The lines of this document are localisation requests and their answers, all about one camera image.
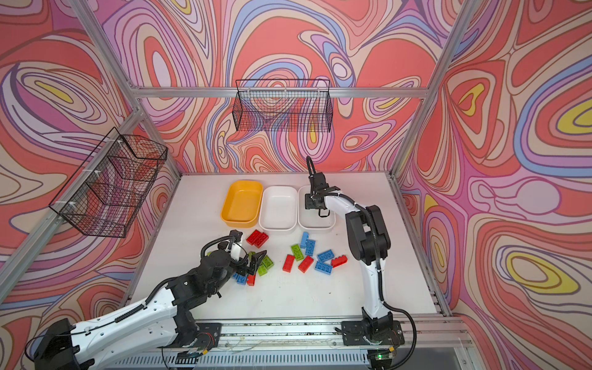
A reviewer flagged blue lego cluster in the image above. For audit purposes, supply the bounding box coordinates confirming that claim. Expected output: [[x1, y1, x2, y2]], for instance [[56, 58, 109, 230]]
[[233, 274, 248, 285]]

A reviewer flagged blue lego pair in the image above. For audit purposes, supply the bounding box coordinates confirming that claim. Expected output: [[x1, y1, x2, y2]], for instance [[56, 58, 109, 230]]
[[300, 232, 316, 257]]

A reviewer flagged blue lego mid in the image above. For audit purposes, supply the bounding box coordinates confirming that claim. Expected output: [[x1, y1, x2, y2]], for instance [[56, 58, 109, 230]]
[[317, 250, 335, 263]]

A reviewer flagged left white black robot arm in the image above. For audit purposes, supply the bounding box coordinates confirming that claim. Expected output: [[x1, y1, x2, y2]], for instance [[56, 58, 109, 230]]
[[25, 230, 267, 369]]

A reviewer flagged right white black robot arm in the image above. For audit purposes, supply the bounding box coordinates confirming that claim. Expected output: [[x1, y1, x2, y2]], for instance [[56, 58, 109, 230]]
[[305, 157, 417, 351]]

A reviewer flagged green lego cluster centre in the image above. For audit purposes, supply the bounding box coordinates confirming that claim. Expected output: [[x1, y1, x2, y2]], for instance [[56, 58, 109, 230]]
[[250, 252, 274, 276]]

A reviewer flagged right white plastic bin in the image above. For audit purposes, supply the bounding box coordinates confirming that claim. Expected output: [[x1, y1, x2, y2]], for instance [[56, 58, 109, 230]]
[[297, 185, 336, 233]]

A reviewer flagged white plastic bin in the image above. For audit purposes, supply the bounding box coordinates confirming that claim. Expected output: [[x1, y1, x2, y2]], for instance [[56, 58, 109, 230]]
[[259, 186, 298, 234], [297, 185, 336, 233]]

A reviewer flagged red double lego near bins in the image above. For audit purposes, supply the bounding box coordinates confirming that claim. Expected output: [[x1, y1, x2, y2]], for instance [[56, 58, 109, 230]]
[[247, 230, 269, 248]]

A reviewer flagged middle white plastic bin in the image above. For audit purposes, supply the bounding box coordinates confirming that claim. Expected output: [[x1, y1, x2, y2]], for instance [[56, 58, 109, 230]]
[[259, 186, 298, 234]]

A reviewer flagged yellow plastic bin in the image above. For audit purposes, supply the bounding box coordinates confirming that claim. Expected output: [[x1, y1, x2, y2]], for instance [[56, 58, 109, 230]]
[[220, 180, 264, 229]]

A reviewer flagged back black wire basket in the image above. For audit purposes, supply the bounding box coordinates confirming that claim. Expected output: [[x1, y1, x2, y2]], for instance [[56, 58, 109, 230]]
[[232, 78, 334, 134]]

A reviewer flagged black wire basket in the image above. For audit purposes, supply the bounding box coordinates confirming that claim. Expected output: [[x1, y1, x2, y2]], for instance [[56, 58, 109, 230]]
[[232, 78, 334, 134], [49, 129, 168, 238]]

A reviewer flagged left black wire basket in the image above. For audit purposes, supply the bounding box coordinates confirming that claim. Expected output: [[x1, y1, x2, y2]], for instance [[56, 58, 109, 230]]
[[49, 129, 168, 238]]

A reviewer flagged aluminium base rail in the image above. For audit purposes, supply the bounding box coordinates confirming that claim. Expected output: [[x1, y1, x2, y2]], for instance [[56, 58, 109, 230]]
[[198, 314, 474, 352]]

